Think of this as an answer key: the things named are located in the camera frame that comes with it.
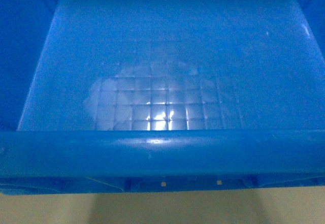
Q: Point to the large blue plastic crate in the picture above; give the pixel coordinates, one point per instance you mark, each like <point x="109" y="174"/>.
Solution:
<point x="135" y="96"/>

